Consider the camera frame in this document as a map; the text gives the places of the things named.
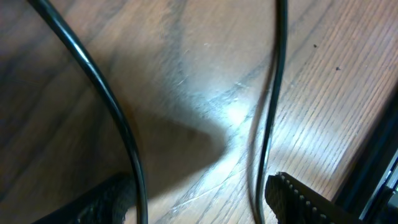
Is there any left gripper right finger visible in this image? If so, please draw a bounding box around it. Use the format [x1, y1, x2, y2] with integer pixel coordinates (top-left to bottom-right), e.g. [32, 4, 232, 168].
[265, 172, 362, 224]

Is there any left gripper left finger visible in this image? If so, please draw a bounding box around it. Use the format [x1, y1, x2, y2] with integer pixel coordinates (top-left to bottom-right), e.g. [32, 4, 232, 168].
[34, 173, 136, 224]

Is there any black cable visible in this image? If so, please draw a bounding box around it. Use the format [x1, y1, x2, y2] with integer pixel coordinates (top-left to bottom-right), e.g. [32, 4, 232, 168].
[27, 0, 289, 224]

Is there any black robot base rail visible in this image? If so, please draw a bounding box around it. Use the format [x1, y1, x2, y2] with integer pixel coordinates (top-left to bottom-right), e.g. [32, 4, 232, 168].
[335, 93, 397, 220]

